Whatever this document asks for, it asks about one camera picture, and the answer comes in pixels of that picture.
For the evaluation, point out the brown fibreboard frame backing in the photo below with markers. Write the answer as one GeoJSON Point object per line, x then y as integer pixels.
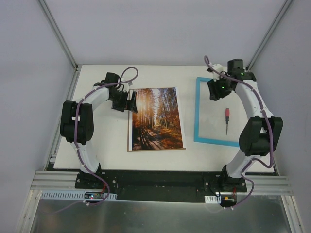
{"type": "Point", "coordinates": [155, 150]}

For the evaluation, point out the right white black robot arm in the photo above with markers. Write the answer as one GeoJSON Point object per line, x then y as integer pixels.
{"type": "Point", "coordinates": [259, 138]}

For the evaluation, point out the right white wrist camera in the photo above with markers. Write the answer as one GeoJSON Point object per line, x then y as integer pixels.
{"type": "Point", "coordinates": [214, 69]}

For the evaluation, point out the aluminium front rail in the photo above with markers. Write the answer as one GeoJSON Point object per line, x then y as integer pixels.
{"type": "Point", "coordinates": [65, 180]}

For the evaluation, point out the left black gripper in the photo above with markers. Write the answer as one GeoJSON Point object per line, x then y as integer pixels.
{"type": "Point", "coordinates": [125, 102]}

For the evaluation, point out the right grey cable duct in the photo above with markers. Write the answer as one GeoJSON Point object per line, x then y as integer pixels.
{"type": "Point", "coordinates": [213, 199]}

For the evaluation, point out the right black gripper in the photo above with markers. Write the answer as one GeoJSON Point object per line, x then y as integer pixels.
{"type": "Point", "coordinates": [215, 91]}

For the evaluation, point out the right aluminium corner post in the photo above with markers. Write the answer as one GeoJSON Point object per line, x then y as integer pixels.
{"type": "Point", "coordinates": [270, 32]}

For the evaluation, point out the left grey cable duct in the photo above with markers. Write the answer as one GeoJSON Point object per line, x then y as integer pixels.
{"type": "Point", "coordinates": [72, 195]}

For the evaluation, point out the grey cable duct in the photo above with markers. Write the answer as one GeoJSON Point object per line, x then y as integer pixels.
{"type": "Point", "coordinates": [213, 199]}
{"type": "Point", "coordinates": [72, 195]}

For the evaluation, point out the aluminium corner post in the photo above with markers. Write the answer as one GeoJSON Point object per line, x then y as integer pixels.
{"type": "Point", "coordinates": [59, 36]}
{"type": "Point", "coordinates": [270, 32]}

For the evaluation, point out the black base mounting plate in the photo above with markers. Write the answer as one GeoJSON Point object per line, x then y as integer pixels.
{"type": "Point", "coordinates": [163, 186]}

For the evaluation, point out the left aluminium corner post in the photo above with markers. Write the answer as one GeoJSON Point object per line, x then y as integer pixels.
{"type": "Point", "coordinates": [59, 36]}

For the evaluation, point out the red handled screwdriver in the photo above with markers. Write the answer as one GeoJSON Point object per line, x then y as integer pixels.
{"type": "Point", "coordinates": [227, 116]}

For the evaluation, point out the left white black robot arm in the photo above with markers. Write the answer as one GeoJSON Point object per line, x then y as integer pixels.
{"type": "Point", "coordinates": [77, 123]}

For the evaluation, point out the blue wooden picture frame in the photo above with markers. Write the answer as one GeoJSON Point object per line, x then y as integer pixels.
{"type": "Point", "coordinates": [197, 138]}

